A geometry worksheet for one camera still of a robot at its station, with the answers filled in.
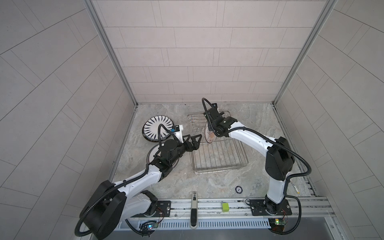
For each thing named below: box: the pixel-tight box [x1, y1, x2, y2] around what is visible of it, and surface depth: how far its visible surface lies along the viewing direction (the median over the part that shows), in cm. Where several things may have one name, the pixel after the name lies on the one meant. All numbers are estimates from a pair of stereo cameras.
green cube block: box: [222, 203, 229, 212], surface depth 72 cm
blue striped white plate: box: [142, 115, 174, 143], surface depth 104 cm
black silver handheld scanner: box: [190, 191, 198, 230], surface depth 68 cm
